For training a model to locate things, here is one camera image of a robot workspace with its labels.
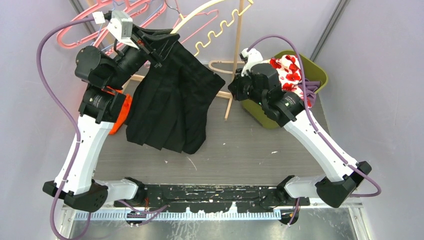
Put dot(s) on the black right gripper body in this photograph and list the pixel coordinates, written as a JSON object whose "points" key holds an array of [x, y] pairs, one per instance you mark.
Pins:
{"points": [[243, 88]]}

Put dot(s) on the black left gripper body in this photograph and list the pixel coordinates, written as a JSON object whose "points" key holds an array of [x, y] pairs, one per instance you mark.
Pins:
{"points": [[146, 52]]}

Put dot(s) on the thin pink wire hanger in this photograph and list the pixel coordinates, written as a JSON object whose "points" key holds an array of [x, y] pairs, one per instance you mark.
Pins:
{"points": [[196, 24]]}

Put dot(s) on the red white patterned garment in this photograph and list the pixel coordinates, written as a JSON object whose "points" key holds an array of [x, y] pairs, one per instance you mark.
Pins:
{"points": [[289, 72]]}

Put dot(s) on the black skirt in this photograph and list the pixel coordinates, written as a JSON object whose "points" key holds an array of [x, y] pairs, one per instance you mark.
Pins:
{"points": [[170, 106]]}

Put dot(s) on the purple skirt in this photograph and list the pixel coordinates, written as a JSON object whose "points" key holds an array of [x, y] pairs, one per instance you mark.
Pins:
{"points": [[309, 88]]}

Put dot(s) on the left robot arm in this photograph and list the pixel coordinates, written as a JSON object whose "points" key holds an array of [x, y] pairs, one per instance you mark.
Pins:
{"points": [[99, 110]]}

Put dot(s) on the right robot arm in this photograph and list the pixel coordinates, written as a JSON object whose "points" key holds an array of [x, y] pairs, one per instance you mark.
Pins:
{"points": [[342, 173]]}

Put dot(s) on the pink empty hanger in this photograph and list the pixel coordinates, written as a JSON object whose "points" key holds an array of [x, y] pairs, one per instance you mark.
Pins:
{"points": [[84, 33]]}

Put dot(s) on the wooden clothes rack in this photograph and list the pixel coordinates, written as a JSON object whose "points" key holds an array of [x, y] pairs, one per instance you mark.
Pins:
{"points": [[182, 20]]}

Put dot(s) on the green plastic basket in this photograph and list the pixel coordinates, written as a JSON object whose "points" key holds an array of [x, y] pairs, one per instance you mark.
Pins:
{"points": [[313, 73]]}

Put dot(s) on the orange cloth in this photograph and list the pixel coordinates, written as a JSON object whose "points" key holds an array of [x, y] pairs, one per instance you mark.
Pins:
{"points": [[125, 109]]}

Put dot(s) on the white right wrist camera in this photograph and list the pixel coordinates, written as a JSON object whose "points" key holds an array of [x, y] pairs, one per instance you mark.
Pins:
{"points": [[250, 58]]}

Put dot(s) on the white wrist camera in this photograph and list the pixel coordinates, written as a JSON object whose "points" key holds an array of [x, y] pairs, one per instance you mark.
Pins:
{"points": [[120, 26], [250, 58]]}

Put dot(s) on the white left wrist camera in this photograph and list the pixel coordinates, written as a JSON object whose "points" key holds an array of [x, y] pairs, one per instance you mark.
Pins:
{"points": [[120, 26]]}

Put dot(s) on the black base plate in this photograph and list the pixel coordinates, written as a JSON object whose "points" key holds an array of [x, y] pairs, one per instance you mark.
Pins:
{"points": [[212, 198]]}

